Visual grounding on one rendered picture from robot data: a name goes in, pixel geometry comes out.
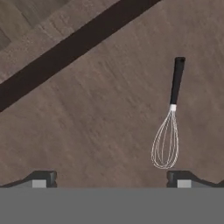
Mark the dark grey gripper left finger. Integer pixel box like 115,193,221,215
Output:
0,170,58,189

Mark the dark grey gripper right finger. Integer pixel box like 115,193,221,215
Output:
165,170,224,189

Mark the black handled wire whisk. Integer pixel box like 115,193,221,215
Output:
150,56,186,170

